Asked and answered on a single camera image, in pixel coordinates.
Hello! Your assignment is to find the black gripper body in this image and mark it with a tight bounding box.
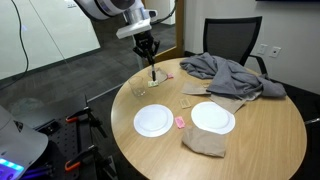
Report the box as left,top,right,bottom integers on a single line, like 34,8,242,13
134,30,157,48

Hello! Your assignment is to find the dark pen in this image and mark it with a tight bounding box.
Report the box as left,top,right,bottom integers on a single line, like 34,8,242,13
150,63,157,82

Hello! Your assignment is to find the clear drinking glass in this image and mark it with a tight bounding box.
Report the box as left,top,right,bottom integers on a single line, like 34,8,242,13
128,75,148,98

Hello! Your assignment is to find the brown paper napkin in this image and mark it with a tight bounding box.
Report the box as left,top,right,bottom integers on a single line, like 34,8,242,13
209,93,248,115
181,125,228,158
180,81,212,96
147,67,169,84

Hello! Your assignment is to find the white packet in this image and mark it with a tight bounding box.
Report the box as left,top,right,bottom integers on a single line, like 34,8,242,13
147,79,160,88

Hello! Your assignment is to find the small brown sugar packet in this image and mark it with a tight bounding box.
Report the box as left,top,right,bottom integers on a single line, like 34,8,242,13
178,98,192,110

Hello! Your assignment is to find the white paper plate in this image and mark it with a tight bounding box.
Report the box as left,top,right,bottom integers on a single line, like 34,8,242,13
190,101,236,136
133,103,175,138

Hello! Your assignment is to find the black mesh office chair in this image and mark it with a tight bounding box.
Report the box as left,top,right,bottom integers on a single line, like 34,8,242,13
202,15,268,76

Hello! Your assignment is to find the grey hoodie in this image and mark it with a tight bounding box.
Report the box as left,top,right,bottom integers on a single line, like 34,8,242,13
179,51,288,101

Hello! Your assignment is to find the black orange bar clamp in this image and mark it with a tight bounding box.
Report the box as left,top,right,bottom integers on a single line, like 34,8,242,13
65,95,108,138
64,144,114,180

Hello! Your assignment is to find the black robot mounting board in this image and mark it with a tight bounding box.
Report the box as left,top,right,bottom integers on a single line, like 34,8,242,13
13,94,116,180

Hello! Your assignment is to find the small black block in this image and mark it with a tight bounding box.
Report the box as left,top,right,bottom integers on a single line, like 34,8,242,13
34,118,62,135

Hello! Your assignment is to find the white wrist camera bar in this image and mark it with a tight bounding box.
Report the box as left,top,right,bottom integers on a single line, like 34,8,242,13
115,18,153,40

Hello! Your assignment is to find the wooden door frame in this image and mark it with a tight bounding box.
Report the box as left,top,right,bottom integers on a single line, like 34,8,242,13
133,0,186,66

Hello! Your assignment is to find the white wall switch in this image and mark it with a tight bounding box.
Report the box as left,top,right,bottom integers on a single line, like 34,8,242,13
256,43,269,56

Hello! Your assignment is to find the black hanging cable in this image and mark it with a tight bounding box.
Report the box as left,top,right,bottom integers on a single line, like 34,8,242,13
0,0,30,89

